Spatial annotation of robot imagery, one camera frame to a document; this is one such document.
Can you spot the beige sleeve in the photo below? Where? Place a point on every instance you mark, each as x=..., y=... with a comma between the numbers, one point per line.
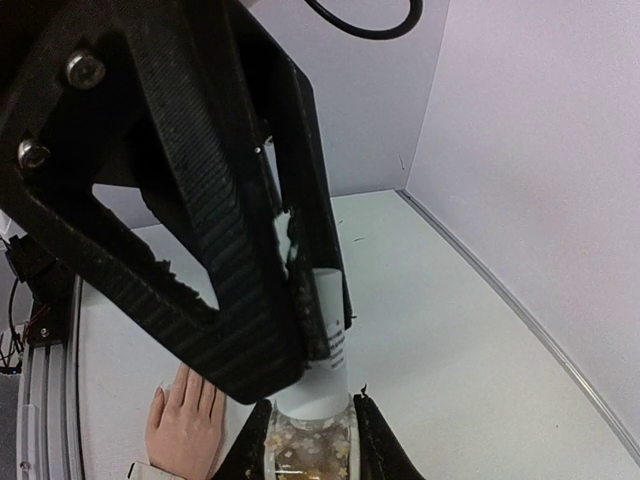
x=143, y=471

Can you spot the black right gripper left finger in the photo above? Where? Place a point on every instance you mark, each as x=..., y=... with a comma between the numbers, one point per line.
x=245, y=458

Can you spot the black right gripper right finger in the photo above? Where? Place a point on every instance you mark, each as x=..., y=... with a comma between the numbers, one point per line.
x=382, y=456

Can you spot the white nail polish cap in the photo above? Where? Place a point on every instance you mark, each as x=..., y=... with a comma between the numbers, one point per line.
x=318, y=300

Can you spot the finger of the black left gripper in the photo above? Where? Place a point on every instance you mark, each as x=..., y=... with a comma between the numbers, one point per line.
x=150, y=94
x=286, y=100

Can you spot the clear glitter nail polish bottle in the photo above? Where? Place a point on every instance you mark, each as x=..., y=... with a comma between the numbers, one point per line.
x=313, y=449

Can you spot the mannequin hand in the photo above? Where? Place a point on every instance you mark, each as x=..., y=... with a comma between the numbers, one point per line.
x=184, y=429

